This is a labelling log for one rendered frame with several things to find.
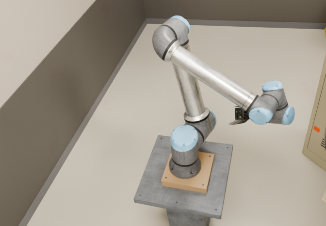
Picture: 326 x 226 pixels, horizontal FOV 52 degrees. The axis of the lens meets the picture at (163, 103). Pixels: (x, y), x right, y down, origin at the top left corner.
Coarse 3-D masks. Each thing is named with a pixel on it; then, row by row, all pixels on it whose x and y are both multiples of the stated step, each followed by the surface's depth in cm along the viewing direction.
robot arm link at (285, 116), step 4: (284, 108) 154; (288, 108) 154; (292, 108) 156; (276, 112) 155; (280, 112) 155; (284, 112) 154; (288, 112) 154; (292, 112) 157; (276, 116) 157; (280, 116) 156; (284, 116) 154; (288, 116) 154; (292, 116) 157; (272, 120) 160; (276, 120) 158; (280, 120) 156; (284, 120) 155; (288, 120) 155; (292, 120) 158; (284, 124) 157; (288, 124) 156
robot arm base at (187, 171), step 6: (174, 162) 191; (198, 162) 194; (174, 168) 193; (180, 168) 190; (186, 168) 189; (192, 168) 191; (198, 168) 194; (174, 174) 194; (180, 174) 191; (186, 174) 191; (192, 174) 193
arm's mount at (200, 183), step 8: (200, 152) 207; (168, 160) 204; (200, 160) 202; (208, 160) 202; (168, 168) 199; (208, 168) 197; (168, 176) 195; (200, 176) 193; (208, 176) 193; (168, 184) 194; (176, 184) 192; (184, 184) 190; (192, 184) 189; (200, 184) 189; (208, 184) 192; (200, 192) 190
